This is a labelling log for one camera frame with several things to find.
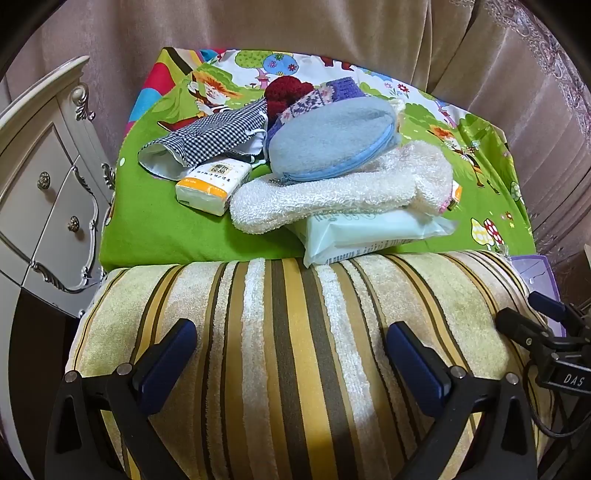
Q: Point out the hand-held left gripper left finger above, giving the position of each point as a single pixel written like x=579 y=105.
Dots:
x=168 y=364

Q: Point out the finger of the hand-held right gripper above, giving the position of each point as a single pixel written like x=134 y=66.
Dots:
x=547 y=304
x=517 y=325

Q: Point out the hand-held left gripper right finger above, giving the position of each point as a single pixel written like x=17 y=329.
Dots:
x=415 y=364

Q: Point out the pale green wet wipes packet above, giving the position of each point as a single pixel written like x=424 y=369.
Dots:
x=360 y=235

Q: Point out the orange white tissue packet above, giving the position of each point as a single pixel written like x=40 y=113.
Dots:
x=457 y=193
x=207 y=184

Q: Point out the white fluffy towel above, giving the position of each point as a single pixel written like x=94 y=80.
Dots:
x=323 y=194

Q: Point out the black white checkered cloth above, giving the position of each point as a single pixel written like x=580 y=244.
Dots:
x=207 y=134

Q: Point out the blue fleece zip pouch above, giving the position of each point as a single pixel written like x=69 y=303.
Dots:
x=332 y=138

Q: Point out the purple patterned knit cloth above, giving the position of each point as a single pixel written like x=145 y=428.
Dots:
x=323 y=94

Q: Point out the dark red knit scrunchie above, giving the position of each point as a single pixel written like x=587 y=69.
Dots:
x=281 y=94

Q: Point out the purple plastic box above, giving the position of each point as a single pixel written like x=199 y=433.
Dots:
x=538 y=277

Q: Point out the striped plush blanket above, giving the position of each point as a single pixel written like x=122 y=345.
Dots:
x=286 y=346

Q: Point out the cartoon printed green blanket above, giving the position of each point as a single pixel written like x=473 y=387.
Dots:
x=152 y=230

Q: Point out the lace trimmed curtain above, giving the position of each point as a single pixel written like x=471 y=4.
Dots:
x=554 y=138

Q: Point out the white carved dresser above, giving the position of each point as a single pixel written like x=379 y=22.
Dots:
x=46 y=207

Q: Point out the beige curtain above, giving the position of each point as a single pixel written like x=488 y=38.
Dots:
x=323 y=27

